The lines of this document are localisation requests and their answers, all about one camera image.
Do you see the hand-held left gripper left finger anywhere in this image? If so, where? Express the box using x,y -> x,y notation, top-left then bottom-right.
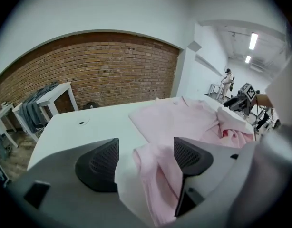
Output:
5,138 -> 158,228

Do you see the black backpack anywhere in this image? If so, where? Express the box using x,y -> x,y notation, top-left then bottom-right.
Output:
83,101 -> 99,110

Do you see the white high table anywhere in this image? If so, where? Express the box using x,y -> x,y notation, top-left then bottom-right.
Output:
209,83 -> 224,99

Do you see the pink robe garment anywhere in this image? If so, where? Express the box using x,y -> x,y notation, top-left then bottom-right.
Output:
128,96 -> 255,227

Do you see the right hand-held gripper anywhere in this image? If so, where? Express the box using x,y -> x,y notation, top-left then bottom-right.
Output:
223,82 -> 260,116

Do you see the large white table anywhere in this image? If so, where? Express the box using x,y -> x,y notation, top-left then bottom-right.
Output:
27,93 -> 256,213

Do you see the ceiling air conditioner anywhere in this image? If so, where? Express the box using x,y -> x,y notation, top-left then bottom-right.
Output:
250,62 -> 264,72

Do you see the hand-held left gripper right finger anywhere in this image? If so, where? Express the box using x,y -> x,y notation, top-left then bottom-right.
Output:
173,136 -> 244,218

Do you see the grey garment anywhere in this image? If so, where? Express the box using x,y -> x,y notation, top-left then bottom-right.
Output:
17,81 -> 59,133

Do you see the person's white t-shirt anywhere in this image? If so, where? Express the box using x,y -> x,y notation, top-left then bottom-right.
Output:
264,53 -> 292,125

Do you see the small white side table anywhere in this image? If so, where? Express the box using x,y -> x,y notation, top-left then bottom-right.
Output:
36,81 -> 79,123
0,102 -> 39,149

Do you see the person's right forearm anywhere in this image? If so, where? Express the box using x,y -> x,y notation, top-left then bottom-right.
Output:
254,93 -> 274,108

